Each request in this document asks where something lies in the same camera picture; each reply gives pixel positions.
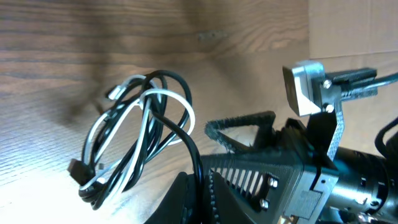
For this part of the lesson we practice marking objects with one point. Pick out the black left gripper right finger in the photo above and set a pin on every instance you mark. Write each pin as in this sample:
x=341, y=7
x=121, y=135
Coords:
x=219, y=205

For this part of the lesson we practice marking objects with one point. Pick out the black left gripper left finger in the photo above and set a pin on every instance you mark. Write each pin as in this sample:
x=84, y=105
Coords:
x=179, y=206

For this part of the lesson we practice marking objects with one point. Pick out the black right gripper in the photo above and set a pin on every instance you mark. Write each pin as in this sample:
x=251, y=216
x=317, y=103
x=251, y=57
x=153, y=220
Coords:
x=271, y=174

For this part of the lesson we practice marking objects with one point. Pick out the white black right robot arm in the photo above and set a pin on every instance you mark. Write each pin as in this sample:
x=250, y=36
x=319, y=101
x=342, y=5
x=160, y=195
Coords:
x=366, y=190

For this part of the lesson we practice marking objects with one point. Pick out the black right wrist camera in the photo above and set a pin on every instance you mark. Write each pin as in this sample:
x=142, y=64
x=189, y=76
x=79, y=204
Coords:
x=311, y=90

